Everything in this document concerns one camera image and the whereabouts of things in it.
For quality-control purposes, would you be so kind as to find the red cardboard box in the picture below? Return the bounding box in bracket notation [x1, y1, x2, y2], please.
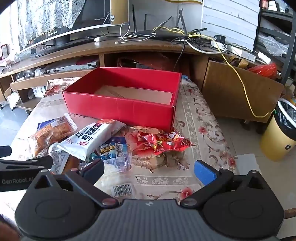
[62, 67, 183, 132]

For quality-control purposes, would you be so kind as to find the tan snack packet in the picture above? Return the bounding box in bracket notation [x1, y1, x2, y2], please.
[130, 126, 163, 135]

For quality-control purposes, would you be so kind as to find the white cable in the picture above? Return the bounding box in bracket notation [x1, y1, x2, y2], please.
[114, 22, 140, 45]

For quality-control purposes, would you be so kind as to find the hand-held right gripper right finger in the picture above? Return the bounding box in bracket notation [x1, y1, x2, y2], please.
[180, 160, 270, 208]

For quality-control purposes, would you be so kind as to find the bubble wrap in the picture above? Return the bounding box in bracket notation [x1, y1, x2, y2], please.
[257, 33, 290, 56]

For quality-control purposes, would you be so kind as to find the white lace cloth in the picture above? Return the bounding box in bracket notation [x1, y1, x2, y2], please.
[17, 0, 86, 48]

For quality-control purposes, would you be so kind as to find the red snack packet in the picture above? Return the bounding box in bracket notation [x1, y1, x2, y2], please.
[142, 130, 197, 156]

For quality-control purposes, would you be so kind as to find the yellow trash bin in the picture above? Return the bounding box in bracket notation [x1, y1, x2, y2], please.
[260, 98, 296, 163]

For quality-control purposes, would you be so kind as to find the black router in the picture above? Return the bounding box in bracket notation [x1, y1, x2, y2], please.
[131, 4, 208, 40]

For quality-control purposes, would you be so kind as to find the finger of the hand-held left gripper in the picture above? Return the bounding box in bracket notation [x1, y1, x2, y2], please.
[0, 146, 12, 158]
[0, 156, 53, 173]

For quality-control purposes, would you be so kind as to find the silver white small packet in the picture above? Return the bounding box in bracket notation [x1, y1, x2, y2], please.
[48, 144, 70, 175]

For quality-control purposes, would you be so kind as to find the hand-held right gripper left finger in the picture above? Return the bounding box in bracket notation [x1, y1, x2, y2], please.
[30, 159, 119, 208]

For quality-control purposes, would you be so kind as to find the white snack packet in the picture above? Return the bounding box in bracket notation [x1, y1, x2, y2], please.
[57, 119, 127, 161]

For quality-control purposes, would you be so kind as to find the white power strip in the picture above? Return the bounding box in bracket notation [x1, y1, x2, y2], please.
[211, 39, 257, 62]

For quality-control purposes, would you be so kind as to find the black shelf rack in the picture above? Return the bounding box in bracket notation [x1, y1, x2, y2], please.
[253, 0, 296, 84]

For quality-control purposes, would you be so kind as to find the wooden television cabinet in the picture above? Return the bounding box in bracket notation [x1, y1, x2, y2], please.
[0, 35, 285, 123]

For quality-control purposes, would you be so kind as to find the yellow cable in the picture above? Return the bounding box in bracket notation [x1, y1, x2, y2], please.
[153, 26, 276, 118]

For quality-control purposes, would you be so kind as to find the white set-top box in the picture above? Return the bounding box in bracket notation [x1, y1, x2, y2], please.
[41, 64, 98, 75]

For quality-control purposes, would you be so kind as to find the black television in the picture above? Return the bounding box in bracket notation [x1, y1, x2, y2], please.
[16, 0, 116, 58]

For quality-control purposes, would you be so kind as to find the red plastic bag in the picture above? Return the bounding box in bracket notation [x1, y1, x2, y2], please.
[248, 62, 278, 78]

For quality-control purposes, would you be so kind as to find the blue snack packet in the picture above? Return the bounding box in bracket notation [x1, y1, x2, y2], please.
[89, 137, 130, 173]

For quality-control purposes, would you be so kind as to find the white and blue box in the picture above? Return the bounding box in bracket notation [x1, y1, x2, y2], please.
[32, 85, 48, 98]

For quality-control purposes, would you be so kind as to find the black cable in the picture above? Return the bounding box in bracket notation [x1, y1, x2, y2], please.
[172, 41, 186, 71]

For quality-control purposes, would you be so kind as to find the clear pastry packet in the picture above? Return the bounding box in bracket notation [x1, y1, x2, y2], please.
[94, 160, 139, 200]

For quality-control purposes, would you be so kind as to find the blue and orange bread packet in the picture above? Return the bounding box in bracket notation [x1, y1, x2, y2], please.
[28, 113, 78, 158]

